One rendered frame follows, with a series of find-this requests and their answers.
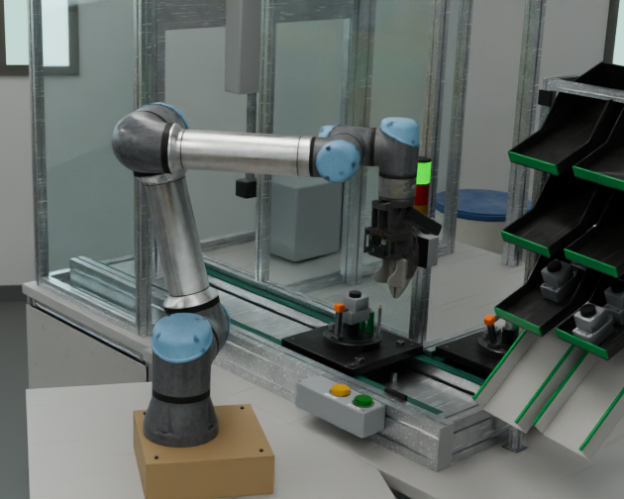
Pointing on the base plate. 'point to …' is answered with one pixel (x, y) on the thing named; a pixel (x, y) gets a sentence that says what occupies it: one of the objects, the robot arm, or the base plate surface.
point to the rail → (252, 345)
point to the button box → (339, 407)
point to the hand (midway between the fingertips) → (398, 291)
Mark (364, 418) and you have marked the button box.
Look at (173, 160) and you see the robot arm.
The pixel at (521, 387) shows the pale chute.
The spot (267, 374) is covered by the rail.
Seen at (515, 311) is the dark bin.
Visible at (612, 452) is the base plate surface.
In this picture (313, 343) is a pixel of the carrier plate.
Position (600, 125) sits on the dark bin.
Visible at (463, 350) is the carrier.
